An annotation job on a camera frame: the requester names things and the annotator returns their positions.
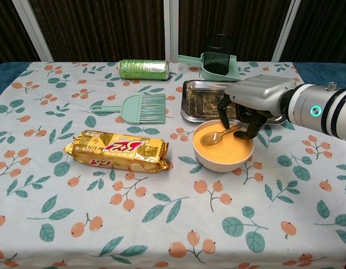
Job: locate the green drink can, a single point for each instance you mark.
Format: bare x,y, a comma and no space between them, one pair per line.
143,69

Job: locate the dark brown partition panel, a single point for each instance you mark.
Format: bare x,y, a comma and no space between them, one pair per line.
245,22
324,28
4,28
105,28

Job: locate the mint green dustpan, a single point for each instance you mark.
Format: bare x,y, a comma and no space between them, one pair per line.
189,59

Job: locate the mint green hand brush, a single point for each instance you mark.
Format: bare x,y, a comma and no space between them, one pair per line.
139,109

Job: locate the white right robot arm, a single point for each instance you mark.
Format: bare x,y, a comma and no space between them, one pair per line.
329,109

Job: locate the white partition frame post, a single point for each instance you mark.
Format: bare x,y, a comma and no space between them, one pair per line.
32,28
171,28
286,28

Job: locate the clear plastic spoon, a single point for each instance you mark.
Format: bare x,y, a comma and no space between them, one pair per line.
210,138

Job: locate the gold biscuit packet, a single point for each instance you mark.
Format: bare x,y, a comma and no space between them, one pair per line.
116,151

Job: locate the black mesh pen holder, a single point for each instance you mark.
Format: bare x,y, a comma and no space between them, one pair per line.
217,60

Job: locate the bowl of orange powder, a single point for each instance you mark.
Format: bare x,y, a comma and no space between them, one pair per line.
221,157

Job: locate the floral printed tablecloth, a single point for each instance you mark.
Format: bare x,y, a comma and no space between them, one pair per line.
161,213

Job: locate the rectangular stainless steel tray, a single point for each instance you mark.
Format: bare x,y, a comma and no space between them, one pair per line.
203,101

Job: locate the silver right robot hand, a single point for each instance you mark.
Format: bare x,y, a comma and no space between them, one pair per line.
259,92

